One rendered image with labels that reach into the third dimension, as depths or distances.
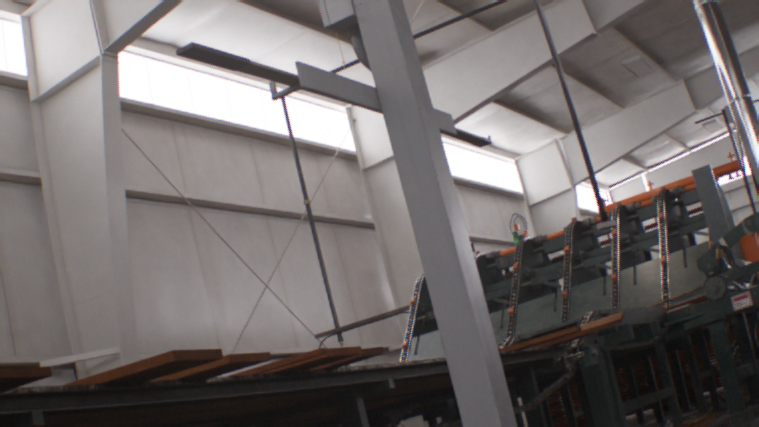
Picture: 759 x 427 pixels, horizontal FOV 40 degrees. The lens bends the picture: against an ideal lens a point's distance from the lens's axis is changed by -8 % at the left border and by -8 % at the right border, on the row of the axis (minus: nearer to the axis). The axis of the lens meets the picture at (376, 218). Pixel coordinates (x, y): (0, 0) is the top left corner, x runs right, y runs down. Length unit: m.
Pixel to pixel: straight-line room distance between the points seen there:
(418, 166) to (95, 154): 10.30
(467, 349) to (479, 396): 0.07
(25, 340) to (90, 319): 0.80
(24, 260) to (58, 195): 0.88
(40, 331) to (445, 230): 10.25
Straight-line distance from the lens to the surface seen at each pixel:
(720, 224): 11.50
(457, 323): 1.64
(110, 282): 11.61
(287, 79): 1.55
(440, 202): 1.65
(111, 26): 12.06
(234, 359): 3.36
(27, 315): 11.68
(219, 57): 1.41
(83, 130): 12.07
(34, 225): 12.18
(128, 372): 3.13
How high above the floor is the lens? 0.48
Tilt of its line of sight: 12 degrees up
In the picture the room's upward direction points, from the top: 14 degrees counter-clockwise
